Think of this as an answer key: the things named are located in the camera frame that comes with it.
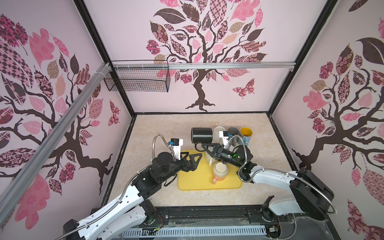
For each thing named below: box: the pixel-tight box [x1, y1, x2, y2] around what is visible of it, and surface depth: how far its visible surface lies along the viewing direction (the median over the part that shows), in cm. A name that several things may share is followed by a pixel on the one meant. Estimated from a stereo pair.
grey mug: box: [227, 127, 240, 136], surface depth 99 cm
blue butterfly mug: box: [239, 127, 253, 147], surface depth 96 cm
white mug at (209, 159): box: [205, 151, 217, 166], surface depth 89 cm
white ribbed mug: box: [213, 126, 226, 145], surface depth 73 cm
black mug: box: [191, 127, 213, 152], surface depth 71 cm
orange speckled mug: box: [212, 162, 228, 185], surface depth 82 cm
